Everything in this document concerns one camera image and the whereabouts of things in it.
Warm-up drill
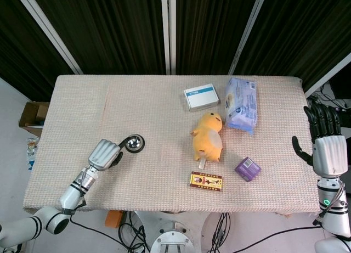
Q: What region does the white box with blue stripe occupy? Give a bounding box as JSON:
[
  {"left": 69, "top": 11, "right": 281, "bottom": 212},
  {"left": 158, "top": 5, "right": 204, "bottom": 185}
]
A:
[{"left": 183, "top": 83, "right": 220, "bottom": 113}]

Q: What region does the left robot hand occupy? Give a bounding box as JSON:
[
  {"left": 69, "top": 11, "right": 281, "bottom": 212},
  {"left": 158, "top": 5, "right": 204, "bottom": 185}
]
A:
[{"left": 87, "top": 136, "right": 132, "bottom": 172}]

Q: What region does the brown cardboard box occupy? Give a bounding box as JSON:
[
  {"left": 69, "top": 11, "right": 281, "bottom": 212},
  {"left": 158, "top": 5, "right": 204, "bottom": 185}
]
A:
[{"left": 18, "top": 101, "right": 50, "bottom": 137}]

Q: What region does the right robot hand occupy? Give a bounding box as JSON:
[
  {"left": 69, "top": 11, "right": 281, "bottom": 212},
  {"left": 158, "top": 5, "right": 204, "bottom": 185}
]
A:
[{"left": 292, "top": 102, "right": 349, "bottom": 179}]

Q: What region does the colourful printed bag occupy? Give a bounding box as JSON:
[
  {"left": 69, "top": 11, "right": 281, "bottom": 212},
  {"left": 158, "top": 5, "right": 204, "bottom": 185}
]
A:
[{"left": 26, "top": 137, "right": 41, "bottom": 171}]

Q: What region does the black floor cable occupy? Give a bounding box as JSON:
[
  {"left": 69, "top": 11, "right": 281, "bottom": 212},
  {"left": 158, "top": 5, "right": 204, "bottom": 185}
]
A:
[
  {"left": 70, "top": 214, "right": 150, "bottom": 253},
  {"left": 231, "top": 226, "right": 323, "bottom": 253}
]

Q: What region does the blue wet wipes pack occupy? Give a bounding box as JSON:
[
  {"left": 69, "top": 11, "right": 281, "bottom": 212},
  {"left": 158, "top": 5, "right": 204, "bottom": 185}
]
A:
[{"left": 224, "top": 77, "right": 259, "bottom": 136}]

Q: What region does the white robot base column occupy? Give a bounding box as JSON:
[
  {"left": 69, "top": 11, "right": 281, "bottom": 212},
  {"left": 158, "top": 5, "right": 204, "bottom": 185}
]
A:
[{"left": 133, "top": 211, "right": 212, "bottom": 253}]

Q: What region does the yellow plush duck toy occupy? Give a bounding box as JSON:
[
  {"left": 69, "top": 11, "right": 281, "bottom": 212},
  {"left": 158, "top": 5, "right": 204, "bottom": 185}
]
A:
[{"left": 191, "top": 111, "right": 223, "bottom": 163}]

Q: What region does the small purple box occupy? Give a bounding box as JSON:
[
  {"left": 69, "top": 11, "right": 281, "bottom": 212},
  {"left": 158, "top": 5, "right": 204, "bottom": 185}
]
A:
[{"left": 234, "top": 156, "right": 262, "bottom": 183}]

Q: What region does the beige woven table cloth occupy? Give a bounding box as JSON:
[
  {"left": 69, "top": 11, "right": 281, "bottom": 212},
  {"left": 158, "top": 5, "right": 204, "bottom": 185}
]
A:
[{"left": 22, "top": 74, "right": 321, "bottom": 216}]

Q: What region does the small metal bowl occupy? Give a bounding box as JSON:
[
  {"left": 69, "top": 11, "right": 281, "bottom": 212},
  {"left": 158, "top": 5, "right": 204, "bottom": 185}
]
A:
[{"left": 123, "top": 134, "right": 145, "bottom": 154}]

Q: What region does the red and gold flat box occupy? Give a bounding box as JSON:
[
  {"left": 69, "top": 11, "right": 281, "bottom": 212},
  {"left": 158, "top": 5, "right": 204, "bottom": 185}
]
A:
[{"left": 189, "top": 171, "right": 223, "bottom": 193}]

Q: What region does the orange object under table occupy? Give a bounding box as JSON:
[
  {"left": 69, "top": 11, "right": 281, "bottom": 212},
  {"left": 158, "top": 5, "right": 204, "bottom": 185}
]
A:
[{"left": 105, "top": 210, "right": 124, "bottom": 228}]

